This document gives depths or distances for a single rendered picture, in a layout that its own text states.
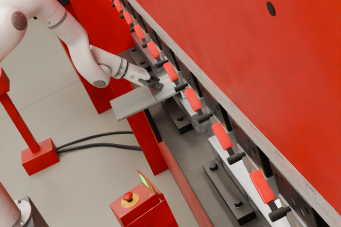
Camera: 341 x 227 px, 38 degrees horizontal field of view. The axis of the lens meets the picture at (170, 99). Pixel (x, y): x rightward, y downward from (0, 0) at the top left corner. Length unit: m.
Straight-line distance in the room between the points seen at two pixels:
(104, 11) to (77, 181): 1.34
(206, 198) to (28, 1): 0.85
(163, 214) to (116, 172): 1.69
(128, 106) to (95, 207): 1.39
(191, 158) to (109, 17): 1.22
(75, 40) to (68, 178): 2.00
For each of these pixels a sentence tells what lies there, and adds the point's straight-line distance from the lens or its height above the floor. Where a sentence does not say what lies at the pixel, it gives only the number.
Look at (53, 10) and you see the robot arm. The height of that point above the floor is 1.49.
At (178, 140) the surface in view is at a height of 0.88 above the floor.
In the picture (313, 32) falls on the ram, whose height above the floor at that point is 1.70.
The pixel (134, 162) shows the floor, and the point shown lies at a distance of 3.47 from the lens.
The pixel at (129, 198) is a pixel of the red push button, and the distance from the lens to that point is 1.87.
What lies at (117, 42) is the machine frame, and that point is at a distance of 2.83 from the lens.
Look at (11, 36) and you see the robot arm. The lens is 1.58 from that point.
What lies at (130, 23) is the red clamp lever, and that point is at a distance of 1.98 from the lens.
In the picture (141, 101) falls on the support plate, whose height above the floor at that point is 1.00.
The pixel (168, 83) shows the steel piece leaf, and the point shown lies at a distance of 2.03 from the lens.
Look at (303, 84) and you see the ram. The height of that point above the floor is 1.61.
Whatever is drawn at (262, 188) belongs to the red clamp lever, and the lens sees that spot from 0.95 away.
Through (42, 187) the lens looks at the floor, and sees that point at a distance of 3.75.
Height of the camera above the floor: 1.93
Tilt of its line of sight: 29 degrees down
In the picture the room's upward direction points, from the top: 23 degrees counter-clockwise
